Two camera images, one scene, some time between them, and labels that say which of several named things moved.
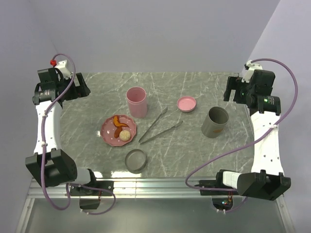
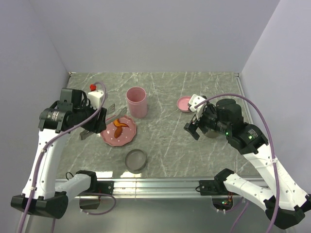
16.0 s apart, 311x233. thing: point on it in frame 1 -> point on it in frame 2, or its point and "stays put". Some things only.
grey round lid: x=135 y=160 stays put
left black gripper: x=79 y=91 -> x=97 y=125
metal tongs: x=141 y=141 -> x=111 y=115
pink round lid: x=186 y=104 stays put
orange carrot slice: x=117 y=123 stays put
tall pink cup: x=137 y=99 stays put
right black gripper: x=234 y=83 -> x=191 y=127
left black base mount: x=92 y=203 stays put
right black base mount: x=222 y=204 stays put
